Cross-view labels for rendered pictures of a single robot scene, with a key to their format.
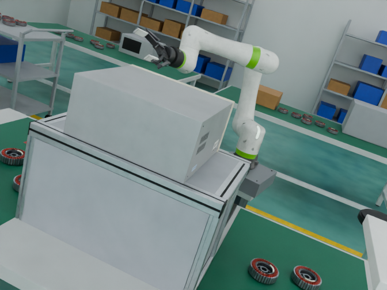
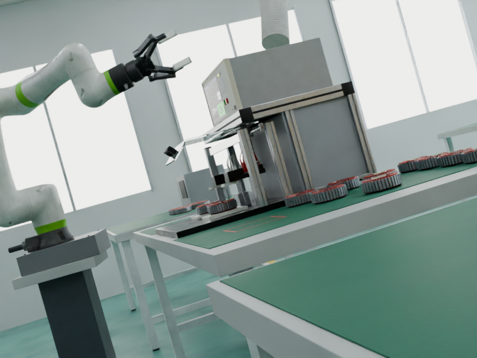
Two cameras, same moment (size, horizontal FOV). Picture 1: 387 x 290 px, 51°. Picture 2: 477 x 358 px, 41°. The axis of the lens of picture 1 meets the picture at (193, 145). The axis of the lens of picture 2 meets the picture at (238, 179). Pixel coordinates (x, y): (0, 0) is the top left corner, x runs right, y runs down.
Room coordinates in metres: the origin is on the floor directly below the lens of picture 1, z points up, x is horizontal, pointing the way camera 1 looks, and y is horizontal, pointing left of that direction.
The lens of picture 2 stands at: (2.70, 2.34, 0.90)
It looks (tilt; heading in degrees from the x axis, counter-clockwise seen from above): 0 degrees down; 242
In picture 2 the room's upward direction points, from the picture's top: 16 degrees counter-clockwise
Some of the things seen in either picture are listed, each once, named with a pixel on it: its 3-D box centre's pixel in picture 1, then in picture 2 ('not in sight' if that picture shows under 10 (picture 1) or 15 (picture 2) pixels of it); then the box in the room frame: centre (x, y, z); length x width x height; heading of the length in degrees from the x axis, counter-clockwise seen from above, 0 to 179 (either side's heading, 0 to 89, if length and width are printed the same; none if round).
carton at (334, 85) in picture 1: (338, 86); not in sight; (7.53, -2.22, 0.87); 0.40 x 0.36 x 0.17; 167
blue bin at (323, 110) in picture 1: (326, 110); not in sight; (7.53, -2.18, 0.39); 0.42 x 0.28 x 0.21; 168
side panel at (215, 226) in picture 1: (211, 240); not in sight; (1.17, -0.15, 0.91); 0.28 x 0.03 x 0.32; 167
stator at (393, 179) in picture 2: not in sight; (381, 182); (1.52, 0.93, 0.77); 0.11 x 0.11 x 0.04
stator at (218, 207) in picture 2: not in sight; (222, 206); (1.66, 0.19, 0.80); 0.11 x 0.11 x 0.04
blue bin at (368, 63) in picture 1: (370, 64); not in sight; (7.44, -2.56, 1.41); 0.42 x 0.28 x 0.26; 168
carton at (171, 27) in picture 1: (175, 29); not in sight; (8.31, 1.04, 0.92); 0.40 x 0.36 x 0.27; 164
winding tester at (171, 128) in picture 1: (154, 115); (263, 85); (1.32, 0.16, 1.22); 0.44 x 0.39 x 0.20; 77
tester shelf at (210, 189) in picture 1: (149, 149); (270, 116); (1.32, 0.14, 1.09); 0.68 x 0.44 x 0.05; 77
